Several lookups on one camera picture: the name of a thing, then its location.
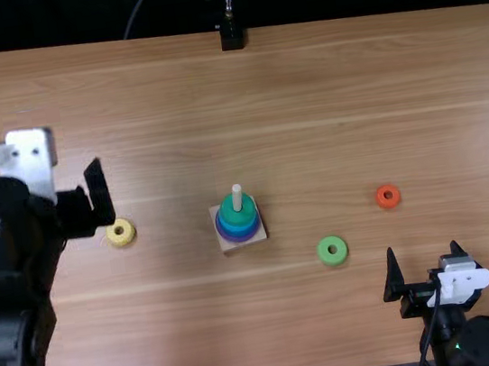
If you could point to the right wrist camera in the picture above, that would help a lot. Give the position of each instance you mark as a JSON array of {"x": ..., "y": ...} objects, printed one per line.
[{"x": 463, "y": 282}]

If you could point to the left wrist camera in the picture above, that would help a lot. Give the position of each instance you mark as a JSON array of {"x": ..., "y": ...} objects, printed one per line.
[{"x": 31, "y": 158}]

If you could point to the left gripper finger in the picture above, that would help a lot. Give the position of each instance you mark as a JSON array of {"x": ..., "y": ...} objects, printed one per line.
[{"x": 100, "y": 194}]

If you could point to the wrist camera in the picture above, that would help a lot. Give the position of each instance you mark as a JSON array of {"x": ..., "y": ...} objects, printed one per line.
[
  {"x": 31, "y": 158},
  {"x": 463, "y": 282}
]

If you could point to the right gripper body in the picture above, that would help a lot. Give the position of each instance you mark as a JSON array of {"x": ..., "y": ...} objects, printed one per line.
[{"x": 416, "y": 300}]

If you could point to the black clamp stand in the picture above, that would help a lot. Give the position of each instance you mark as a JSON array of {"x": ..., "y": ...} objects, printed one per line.
[{"x": 232, "y": 39}]

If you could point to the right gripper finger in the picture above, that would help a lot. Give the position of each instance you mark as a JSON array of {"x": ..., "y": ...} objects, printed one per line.
[
  {"x": 457, "y": 249},
  {"x": 394, "y": 285}
]

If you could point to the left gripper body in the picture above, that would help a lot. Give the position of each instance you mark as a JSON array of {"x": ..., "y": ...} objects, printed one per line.
[{"x": 73, "y": 216}]

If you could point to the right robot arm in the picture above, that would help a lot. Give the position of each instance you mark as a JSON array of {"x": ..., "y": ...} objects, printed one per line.
[{"x": 480, "y": 336}]

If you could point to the wooden peg base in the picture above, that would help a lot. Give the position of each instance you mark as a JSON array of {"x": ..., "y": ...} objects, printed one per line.
[{"x": 230, "y": 246}]

